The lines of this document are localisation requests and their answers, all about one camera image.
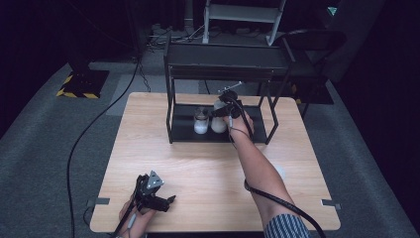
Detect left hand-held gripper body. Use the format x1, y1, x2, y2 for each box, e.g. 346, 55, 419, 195
133, 170, 171, 213

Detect black metal shelf rack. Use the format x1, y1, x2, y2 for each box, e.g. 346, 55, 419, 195
163, 35, 292, 146

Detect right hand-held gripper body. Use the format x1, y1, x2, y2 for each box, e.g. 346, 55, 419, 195
216, 80, 245, 120

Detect person's right hand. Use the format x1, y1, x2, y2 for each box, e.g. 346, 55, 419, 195
223, 110, 256, 143

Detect person's left hand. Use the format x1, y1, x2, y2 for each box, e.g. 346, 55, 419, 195
118, 197, 157, 238

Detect long black floor cable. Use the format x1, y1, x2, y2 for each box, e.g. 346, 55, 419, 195
66, 56, 142, 238

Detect striped shirt sleeve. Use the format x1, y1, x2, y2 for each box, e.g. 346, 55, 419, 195
262, 213, 312, 238

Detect black chair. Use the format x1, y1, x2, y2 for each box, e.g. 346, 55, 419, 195
272, 28, 349, 118

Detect thick black gripper cable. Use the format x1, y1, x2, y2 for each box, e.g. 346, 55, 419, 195
243, 178, 329, 238

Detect grey tape strip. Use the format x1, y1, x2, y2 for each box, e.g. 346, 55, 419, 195
86, 196, 111, 208
320, 198, 342, 211

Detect stand base yellow black stripes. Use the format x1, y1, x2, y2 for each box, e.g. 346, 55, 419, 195
55, 68, 110, 100

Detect thin black cable grey plug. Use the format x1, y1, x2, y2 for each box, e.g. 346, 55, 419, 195
111, 199, 138, 238

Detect small glass jar white powder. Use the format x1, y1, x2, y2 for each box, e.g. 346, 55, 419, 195
193, 106, 210, 136

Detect white step ladder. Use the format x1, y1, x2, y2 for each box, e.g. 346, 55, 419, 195
201, 0, 287, 47

